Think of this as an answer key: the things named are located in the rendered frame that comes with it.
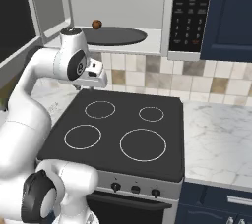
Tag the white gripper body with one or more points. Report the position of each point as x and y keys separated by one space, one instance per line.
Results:
x=95 y=83

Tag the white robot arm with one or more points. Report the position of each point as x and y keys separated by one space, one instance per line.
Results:
x=23 y=126

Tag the dark round microwave turntable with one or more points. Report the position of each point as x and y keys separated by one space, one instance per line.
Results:
x=114 y=36

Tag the grey microwave door, dark window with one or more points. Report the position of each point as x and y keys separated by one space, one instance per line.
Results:
x=16 y=15

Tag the grey microwave oven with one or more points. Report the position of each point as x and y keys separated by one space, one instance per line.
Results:
x=189 y=11

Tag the black oven door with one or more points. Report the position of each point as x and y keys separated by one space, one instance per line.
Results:
x=131 y=214

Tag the dark blue base cupboard door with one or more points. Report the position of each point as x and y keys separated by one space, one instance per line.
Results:
x=200 y=216

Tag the black hob oven range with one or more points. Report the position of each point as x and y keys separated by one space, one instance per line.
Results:
x=124 y=133

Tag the small brown ball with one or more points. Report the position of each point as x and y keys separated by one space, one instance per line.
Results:
x=96 y=24

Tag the black oven knob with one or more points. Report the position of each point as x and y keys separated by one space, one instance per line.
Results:
x=156 y=192
x=135 y=189
x=115 y=187

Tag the dark blue drawer front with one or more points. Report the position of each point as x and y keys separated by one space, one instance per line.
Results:
x=210 y=196

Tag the dark blue wall cupboard door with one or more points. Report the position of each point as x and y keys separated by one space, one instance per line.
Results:
x=229 y=11

